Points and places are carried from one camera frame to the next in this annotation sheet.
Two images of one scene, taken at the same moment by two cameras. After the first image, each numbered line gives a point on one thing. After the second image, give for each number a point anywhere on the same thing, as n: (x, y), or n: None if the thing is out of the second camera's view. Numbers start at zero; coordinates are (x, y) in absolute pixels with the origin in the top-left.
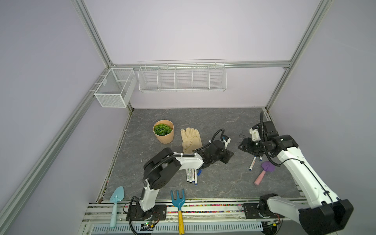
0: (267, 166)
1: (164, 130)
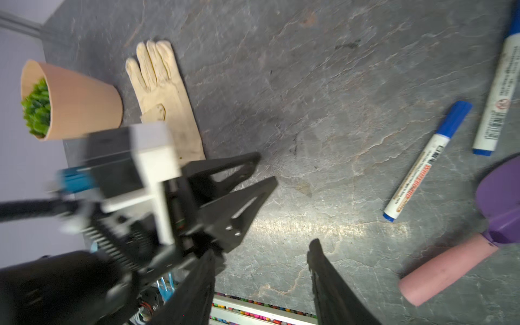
0: (497, 202)
1: (58, 103)
